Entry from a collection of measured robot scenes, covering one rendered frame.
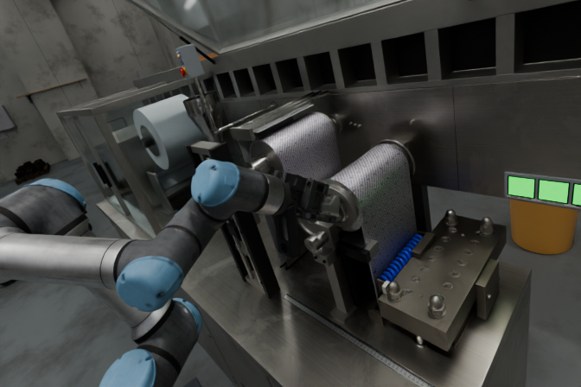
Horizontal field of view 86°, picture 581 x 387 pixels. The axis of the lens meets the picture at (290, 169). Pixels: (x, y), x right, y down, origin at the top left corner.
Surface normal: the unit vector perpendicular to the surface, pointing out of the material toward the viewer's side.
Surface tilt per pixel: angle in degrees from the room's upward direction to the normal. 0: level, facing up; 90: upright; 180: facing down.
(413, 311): 0
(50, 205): 69
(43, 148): 90
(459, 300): 0
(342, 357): 0
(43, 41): 90
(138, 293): 90
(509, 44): 90
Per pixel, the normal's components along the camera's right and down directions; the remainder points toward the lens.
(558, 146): -0.70, 0.44
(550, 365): -0.26, -0.89
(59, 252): -0.20, -0.51
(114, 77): 0.55, 0.19
